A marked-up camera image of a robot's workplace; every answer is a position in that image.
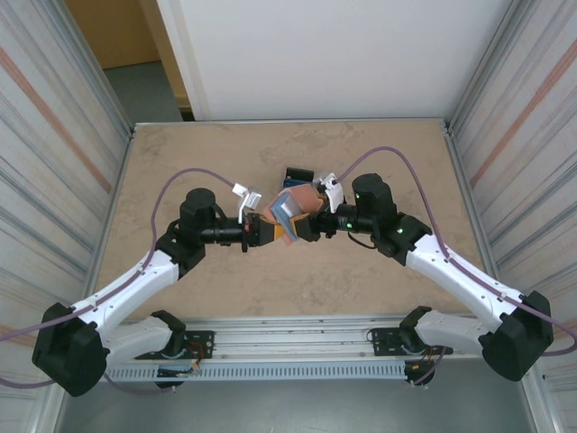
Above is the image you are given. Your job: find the clear acrylic card stand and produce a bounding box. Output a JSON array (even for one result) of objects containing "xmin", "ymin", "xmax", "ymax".
[{"xmin": 281, "ymin": 166, "xmax": 317, "ymax": 191}]

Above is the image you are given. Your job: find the grey slotted cable duct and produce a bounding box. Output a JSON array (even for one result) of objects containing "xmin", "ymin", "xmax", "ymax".
[{"xmin": 66, "ymin": 363, "xmax": 407, "ymax": 383}]

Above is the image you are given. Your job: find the black base connector block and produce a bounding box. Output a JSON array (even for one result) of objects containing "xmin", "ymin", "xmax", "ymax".
[
  {"xmin": 153, "ymin": 365, "xmax": 202, "ymax": 390},
  {"xmin": 404, "ymin": 359, "xmax": 437, "ymax": 388}
]

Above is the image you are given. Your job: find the wooden door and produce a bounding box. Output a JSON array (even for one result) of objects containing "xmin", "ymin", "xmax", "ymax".
[{"xmin": 66, "ymin": 0, "xmax": 193, "ymax": 112}]

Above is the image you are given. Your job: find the thin black cable loop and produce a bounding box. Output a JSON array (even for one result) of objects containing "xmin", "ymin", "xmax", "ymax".
[{"xmin": 346, "ymin": 232, "xmax": 378, "ymax": 250}]

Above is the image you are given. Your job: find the aluminium rail frame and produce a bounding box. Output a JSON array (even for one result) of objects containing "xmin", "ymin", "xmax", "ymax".
[{"xmin": 52, "ymin": 315, "xmax": 540, "ymax": 362}]

